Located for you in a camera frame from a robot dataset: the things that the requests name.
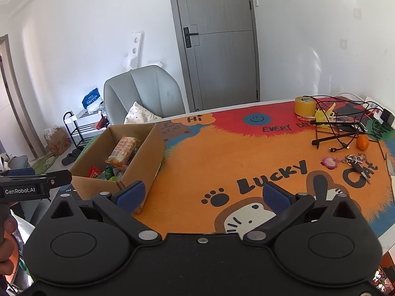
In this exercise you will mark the black slippers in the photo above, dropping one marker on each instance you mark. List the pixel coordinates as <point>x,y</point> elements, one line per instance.
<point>71,157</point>

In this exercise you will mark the black flat pad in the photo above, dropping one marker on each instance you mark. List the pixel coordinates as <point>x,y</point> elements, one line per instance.
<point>348,109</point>

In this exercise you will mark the blue white bag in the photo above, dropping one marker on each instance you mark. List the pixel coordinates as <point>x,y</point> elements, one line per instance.
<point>92,100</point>

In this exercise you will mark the orange fruit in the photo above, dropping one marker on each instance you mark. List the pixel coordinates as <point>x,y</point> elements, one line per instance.
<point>362,143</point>

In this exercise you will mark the grey door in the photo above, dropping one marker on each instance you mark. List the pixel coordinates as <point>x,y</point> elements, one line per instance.
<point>216,52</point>

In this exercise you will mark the green floor rug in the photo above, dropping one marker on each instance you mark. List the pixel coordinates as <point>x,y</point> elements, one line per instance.
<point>44,163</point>

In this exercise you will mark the white power strip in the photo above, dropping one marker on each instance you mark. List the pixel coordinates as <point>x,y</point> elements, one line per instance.
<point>372,101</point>

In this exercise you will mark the small cardboard box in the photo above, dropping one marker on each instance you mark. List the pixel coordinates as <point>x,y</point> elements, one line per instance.
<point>58,143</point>

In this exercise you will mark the white foam piece with holes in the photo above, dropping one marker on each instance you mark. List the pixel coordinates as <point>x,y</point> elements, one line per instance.
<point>134,49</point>

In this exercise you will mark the red snack packet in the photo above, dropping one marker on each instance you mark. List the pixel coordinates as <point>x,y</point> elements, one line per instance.
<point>95,172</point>

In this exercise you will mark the bunch of keys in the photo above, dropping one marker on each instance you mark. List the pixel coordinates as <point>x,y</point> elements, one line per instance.
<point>356,165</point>

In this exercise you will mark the black folding stand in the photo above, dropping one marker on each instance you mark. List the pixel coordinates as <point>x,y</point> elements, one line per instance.
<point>333,138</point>

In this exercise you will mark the black charger adapter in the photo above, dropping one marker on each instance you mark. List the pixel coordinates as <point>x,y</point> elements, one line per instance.
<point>386,116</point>

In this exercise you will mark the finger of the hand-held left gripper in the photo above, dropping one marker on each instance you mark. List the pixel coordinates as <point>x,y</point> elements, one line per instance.
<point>60,178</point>
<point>20,171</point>

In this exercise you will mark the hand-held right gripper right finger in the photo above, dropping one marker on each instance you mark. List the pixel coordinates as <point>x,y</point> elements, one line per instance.
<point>276,196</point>

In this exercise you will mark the white dotted cushion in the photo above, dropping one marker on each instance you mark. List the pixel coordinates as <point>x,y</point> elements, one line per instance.
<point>140,115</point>

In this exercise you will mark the green snack packet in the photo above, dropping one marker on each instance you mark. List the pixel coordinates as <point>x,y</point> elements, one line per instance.
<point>108,174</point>

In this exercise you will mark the yellow plastic bag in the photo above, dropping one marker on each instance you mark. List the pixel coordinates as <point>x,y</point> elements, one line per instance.
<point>322,117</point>

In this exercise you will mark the person's left hand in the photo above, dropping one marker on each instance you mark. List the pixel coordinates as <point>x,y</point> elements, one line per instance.
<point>7,246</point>

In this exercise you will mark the black shoe rack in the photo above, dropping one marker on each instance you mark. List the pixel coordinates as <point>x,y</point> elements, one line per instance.
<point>74,129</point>

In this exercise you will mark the orange biscuit packet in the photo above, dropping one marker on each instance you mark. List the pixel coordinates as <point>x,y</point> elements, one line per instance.
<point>123,149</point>

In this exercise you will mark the grey chair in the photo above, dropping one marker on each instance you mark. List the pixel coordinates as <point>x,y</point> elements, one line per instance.
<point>148,89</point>

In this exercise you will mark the yellow tape roll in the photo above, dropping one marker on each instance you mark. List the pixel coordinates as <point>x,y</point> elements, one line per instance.
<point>305,106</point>

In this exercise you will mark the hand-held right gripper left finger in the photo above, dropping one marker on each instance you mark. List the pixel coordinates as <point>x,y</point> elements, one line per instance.
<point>131,195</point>

